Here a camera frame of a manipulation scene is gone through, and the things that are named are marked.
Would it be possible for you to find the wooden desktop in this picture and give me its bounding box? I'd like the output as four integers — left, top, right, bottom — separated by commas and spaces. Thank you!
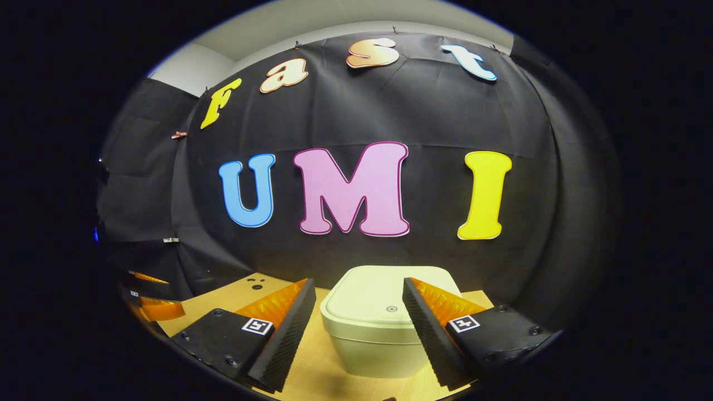
156, 272, 495, 401

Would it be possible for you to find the pale green desktop garbage bin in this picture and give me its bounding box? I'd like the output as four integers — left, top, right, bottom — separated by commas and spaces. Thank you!
319, 265, 463, 379

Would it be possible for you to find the black backdrop cloth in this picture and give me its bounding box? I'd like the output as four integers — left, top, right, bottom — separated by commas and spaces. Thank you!
96, 32, 622, 335

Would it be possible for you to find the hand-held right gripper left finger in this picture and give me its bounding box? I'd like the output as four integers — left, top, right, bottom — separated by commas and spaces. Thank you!
170, 277, 317, 393

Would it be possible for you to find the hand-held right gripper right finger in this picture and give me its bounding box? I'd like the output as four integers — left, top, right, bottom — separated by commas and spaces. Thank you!
402, 277, 555, 392

